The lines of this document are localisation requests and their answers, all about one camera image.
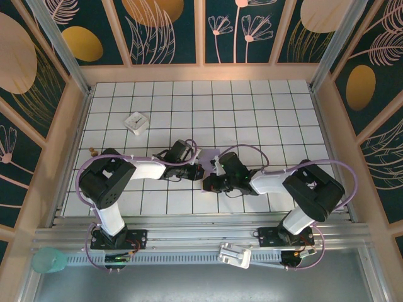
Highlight aluminium frame post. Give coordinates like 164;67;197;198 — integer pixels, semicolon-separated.
24;0;96;96
307;0;370;92

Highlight teal plastic cup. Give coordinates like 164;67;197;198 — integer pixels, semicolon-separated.
31;246;67;274

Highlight black controller board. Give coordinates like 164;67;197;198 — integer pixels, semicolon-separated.
103;254;132;264
281;250;318;268

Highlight white plastic bracket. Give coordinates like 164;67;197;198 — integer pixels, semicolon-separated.
217;242;253;269

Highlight wall panel pink leaf outlines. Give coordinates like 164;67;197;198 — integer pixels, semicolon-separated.
357;113;403;226

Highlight wall panel single pink flower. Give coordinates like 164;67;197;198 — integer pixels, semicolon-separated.
0;94;48;232

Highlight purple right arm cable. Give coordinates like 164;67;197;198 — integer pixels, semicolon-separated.
217;143;360;272

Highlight grey metal sheet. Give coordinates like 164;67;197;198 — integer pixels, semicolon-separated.
18;247;388;302

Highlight wall panel with pink flowers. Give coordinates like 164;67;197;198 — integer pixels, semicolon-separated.
201;0;292;66

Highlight wall panel large beige disc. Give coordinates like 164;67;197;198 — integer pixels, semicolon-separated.
0;0;71;143

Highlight aluminium side rail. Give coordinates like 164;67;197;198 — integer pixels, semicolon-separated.
47;87;95;228
310;84;360;223

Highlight wall panel leaves orange circle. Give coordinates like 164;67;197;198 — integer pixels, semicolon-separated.
111;0;202;67

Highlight wall panel with gold oval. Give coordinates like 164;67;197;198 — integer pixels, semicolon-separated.
42;0;132;67

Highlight wall panel fern gold oval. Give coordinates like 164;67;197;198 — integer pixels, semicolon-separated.
329;0;403;138

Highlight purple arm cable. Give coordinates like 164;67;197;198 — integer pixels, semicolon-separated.
77;138;199;272
217;143;360;272

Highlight wall panel beige circle grass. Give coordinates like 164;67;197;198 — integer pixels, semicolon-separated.
276;0;360;65

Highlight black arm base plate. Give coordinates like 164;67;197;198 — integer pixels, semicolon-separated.
257;226;314;249
90;228;149;250

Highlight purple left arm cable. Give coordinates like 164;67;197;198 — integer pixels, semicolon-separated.
77;138;199;272

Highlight white square alarm clock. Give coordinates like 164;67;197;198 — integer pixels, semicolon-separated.
123;111;149;137

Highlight grey slotted cable duct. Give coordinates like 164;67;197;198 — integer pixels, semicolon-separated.
64;250;284;269

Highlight aluminium front rail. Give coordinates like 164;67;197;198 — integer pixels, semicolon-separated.
30;211;374;254

